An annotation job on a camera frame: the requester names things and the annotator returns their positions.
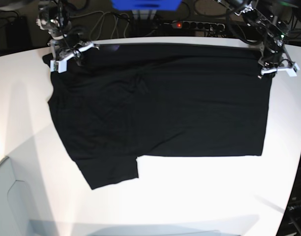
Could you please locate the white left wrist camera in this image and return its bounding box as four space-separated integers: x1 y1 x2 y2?
278 63 300 77

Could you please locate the black power strip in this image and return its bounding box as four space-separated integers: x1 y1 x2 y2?
171 21 226 32

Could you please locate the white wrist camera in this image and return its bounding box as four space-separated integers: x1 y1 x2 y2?
50 59 67 73
278 63 300 77

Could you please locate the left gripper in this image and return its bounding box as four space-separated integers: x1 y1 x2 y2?
257 45 294 79

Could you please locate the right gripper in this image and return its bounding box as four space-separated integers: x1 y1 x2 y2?
48 34 100 66

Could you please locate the black T-shirt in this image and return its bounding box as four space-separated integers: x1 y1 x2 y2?
48 44 273 189

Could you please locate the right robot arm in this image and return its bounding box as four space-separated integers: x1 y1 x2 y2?
36 0 93 72

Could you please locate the blue box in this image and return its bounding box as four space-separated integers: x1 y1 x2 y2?
111 0 182 11

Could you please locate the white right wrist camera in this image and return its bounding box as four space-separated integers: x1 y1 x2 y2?
50 59 67 73

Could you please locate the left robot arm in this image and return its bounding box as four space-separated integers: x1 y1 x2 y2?
217 0 300 79

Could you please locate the grey cabinet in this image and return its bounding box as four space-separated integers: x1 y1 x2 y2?
0 156 43 236

